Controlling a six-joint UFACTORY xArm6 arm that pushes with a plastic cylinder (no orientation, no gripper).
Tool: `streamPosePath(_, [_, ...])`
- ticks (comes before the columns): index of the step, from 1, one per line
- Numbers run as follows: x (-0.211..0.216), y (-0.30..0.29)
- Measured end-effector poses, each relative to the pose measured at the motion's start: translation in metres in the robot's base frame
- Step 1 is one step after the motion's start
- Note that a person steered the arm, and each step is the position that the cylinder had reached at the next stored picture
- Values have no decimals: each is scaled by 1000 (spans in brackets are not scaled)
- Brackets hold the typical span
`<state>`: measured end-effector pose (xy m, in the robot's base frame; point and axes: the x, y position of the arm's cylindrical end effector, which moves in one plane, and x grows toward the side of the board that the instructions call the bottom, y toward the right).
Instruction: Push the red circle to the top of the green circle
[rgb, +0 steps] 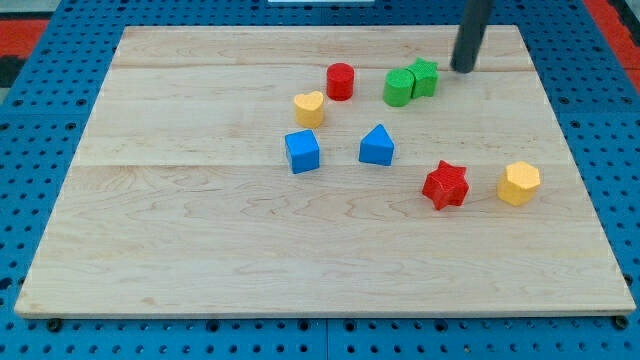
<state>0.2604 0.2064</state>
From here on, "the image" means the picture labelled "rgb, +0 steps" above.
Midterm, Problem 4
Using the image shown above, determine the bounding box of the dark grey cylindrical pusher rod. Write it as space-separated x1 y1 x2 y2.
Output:
450 0 494 74

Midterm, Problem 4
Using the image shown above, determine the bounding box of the green star block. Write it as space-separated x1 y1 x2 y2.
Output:
406 58 439 99

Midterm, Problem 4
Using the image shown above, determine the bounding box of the green cylinder block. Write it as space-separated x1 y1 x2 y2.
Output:
383 68 415 107

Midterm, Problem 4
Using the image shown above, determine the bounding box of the red cylinder block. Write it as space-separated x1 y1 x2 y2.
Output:
326 63 355 101

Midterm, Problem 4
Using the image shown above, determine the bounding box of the blue triangle block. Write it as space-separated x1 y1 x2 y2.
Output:
358 124 395 166

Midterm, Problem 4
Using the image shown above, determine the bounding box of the red star block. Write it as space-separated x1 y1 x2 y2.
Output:
421 160 469 210

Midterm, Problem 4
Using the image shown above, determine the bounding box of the yellow hexagon block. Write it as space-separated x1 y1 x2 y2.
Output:
497 161 541 206

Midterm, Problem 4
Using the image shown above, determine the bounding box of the yellow heart block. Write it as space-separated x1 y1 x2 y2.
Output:
293 91 324 129

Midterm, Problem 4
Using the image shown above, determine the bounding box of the blue cube block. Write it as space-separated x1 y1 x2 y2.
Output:
284 130 320 174

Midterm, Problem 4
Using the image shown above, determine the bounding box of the light wooden board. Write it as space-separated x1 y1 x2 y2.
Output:
14 25 636 319

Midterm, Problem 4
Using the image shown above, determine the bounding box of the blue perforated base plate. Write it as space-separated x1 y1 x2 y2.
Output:
1 0 639 359

